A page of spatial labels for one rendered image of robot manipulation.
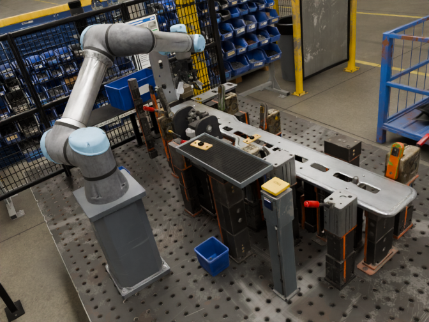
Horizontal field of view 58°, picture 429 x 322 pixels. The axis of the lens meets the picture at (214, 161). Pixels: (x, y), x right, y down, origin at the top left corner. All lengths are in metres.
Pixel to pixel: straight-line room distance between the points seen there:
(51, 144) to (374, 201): 1.08
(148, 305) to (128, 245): 0.24
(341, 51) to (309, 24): 0.71
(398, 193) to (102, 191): 0.97
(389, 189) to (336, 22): 3.73
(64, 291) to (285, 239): 1.85
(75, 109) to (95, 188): 0.29
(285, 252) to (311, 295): 0.23
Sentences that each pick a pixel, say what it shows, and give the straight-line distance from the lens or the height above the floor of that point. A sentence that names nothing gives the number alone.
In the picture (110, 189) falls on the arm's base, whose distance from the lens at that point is 1.33.
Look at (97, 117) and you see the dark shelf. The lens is 2.27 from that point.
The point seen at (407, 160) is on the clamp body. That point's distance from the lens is 1.46.
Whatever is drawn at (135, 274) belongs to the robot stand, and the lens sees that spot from 1.53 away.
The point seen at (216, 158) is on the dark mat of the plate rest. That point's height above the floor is 1.16.
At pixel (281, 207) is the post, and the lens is 1.14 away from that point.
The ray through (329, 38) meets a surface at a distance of 4.94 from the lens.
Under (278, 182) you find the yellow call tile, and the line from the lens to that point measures 1.15.
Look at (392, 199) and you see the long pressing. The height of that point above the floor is 1.00.
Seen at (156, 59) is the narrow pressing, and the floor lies 1.27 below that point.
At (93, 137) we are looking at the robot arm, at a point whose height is 1.32.
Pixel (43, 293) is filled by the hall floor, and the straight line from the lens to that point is 2.86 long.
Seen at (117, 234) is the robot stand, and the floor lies 0.98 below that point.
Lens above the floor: 1.82
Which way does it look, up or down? 31 degrees down
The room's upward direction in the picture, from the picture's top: 11 degrees counter-clockwise
